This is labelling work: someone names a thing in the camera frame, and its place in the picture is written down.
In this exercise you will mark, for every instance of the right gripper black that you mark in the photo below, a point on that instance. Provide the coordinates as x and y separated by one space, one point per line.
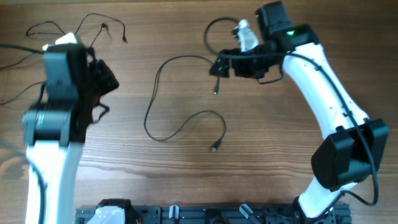
239 68

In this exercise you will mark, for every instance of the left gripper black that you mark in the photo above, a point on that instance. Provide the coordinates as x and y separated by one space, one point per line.
101 69

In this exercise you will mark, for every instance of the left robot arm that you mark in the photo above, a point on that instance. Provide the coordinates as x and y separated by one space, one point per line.
55 130

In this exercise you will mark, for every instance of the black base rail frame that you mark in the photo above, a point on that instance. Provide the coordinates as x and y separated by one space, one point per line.
273 213

